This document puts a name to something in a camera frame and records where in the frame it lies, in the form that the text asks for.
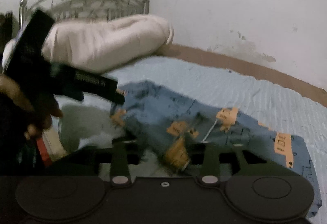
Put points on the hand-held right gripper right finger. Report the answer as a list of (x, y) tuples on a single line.
[(210, 160)]

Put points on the rolled cream comforter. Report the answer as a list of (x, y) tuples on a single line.
[(107, 40)]

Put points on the person's left hand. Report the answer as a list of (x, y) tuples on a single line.
[(15, 91)]

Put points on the red bed frame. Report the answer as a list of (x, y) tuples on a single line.
[(43, 152)]

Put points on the grey metal headboard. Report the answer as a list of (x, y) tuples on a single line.
[(84, 4)]

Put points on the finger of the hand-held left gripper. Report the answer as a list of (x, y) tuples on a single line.
[(118, 98)]

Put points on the blue pants with orange print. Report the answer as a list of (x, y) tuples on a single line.
[(230, 137)]

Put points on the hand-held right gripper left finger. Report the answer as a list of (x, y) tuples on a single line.
[(136, 157)]

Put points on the light blue quilted bedsheet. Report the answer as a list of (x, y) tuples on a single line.
[(230, 91)]

